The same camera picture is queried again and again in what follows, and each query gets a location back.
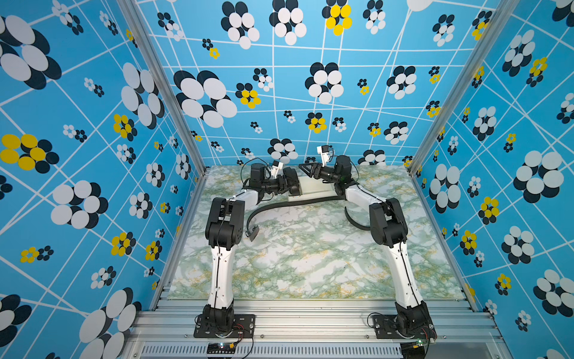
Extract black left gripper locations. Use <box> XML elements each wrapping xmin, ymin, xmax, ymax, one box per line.
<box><xmin>259</xmin><ymin>176</ymin><xmax>297</xmax><ymax>196</ymax></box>

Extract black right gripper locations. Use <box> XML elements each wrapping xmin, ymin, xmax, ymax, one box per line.
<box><xmin>299</xmin><ymin>162</ymin><xmax>341</xmax><ymax>185</ymax></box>

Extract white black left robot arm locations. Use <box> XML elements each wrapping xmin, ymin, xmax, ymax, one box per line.
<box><xmin>201</xmin><ymin>162</ymin><xmax>301</xmax><ymax>337</ymax></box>

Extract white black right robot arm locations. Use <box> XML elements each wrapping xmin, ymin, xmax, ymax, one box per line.
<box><xmin>299</xmin><ymin>156</ymin><xmax>437</xmax><ymax>340</ymax></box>

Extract white plastic storage tray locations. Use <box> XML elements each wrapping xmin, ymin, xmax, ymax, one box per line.
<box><xmin>288</xmin><ymin>177</ymin><xmax>341</xmax><ymax>201</ymax></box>

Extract left green circuit board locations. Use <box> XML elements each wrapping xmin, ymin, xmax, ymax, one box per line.
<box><xmin>206</xmin><ymin>342</ymin><xmax>237</xmax><ymax>356</ymax></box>

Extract green circuit board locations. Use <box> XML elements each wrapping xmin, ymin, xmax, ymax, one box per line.
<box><xmin>206</xmin><ymin>342</ymin><xmax>237</xmax><ymax>356</ymax></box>
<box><xmin>401</xmin><ymin>341</ymin><xmax>429</xmax><ymax>359</ymax></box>

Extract right green circuit board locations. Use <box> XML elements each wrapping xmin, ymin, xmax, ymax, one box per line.
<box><xmin>401</xmin><ymin>341</ymin><xmax>429</xmax><ymax>359</ymax></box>

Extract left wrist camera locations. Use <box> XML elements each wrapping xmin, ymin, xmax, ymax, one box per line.
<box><xmin>270</xmin><ymin>161</ymin><xmax>284</xmax><ymax>179</ymax></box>

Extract left aluminium corner post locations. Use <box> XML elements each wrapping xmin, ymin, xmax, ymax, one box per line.
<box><xmin>117</xmin><ymin>0</ymin><xmax>206</xmax><ymax>179</ymax></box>

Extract aluminium corner post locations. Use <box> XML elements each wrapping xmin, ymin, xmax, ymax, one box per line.
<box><xmin>117</xmin><ymin>0</ymin><xmax>206</xmax><ymax>179</ymax></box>
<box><xmin>408</xmin><ymin>0</ymin><xmax>520</xmax><ymax>179</ymax></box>

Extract aluminium front frame rail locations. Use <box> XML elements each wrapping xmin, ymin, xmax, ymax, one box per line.
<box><xmin>121</xmin><ymin>299</ymin><xmax>512</xmax><ymax>358</ymax></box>

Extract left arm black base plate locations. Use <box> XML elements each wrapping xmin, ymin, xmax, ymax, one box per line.
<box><xmin>193</xmin><ymin>314</ymin><xmax>257</xmax><ymax>339</ymax></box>

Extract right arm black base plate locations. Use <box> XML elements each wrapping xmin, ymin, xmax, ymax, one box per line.
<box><xmin>367</xmin><ymin>313</ymin><xmax>437</xmax><ymax>341</ymax></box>

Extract right aluminium corner post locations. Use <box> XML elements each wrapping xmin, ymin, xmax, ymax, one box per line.
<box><xmin>408</xmin><ymin>0</ymin><xmax>520</xmax><ymax>179</ymax></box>

